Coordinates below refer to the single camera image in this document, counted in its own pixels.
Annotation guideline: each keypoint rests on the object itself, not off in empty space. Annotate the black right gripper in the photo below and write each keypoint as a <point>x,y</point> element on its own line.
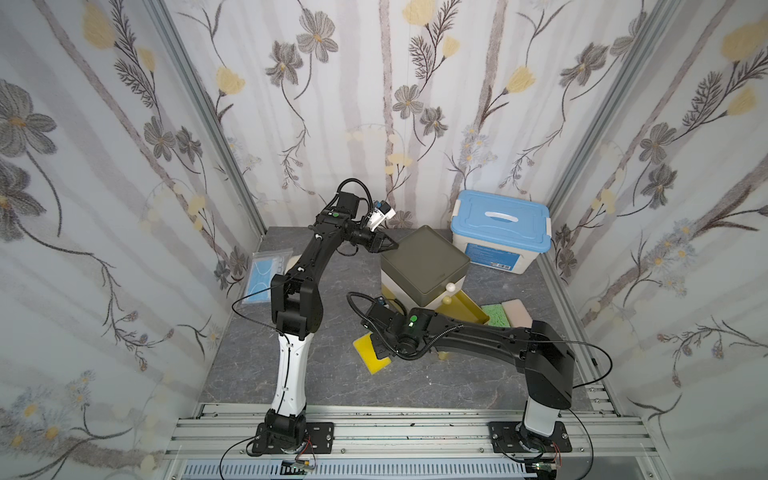
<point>377,314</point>

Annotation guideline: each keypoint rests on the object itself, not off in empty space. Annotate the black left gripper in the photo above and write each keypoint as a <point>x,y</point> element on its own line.
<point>372,238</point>

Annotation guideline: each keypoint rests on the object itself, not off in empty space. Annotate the yellow sponge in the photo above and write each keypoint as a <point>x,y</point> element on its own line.
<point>365,349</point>

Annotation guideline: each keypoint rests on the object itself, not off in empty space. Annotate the olive cream drawer cabinet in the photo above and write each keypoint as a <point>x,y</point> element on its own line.
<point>425,269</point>

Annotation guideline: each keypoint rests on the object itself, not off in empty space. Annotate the green sponge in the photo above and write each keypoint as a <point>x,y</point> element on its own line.
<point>497,316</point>

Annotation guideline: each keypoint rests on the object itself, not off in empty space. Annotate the beige sponge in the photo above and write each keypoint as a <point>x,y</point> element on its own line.
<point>517,314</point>

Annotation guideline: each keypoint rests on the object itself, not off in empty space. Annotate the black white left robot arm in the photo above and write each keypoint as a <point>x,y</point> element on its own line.
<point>297,308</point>

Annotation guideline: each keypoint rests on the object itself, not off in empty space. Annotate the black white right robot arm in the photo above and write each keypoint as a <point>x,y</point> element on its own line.
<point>537,352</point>

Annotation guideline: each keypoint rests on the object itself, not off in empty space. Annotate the white bin with blue lid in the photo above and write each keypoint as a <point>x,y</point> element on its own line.
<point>500,232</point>

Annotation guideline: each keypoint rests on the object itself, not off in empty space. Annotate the blue face mask packet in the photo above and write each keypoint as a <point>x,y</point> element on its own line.
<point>264,266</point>

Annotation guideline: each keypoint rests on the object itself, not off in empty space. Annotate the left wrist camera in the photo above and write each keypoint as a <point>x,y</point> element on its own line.
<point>381,212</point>

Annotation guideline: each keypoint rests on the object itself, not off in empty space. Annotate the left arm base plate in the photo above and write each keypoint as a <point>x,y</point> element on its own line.
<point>312,437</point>

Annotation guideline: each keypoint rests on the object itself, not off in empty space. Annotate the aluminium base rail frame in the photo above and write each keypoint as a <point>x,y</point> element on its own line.
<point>399,443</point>

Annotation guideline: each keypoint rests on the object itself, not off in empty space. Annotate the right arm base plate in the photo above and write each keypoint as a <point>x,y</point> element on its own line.
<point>512,438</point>

